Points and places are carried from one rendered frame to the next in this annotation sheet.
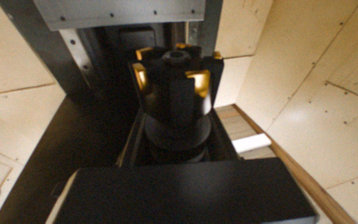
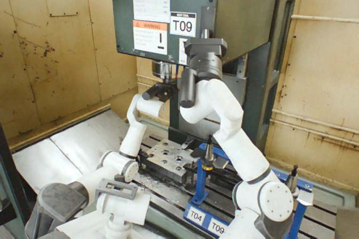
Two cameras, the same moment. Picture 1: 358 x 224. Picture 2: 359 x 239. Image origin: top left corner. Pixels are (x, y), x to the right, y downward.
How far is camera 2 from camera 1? 1.15 m
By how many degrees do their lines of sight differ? 70
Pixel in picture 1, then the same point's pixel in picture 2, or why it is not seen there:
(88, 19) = (227, 78)
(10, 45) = (332, 61)
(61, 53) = (254, 66)
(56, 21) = (240, 81)
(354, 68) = (73, 30)
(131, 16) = not seen: hidden behind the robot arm
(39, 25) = (254, 80)
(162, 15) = not seen: hidden behind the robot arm
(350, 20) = (93, 52)
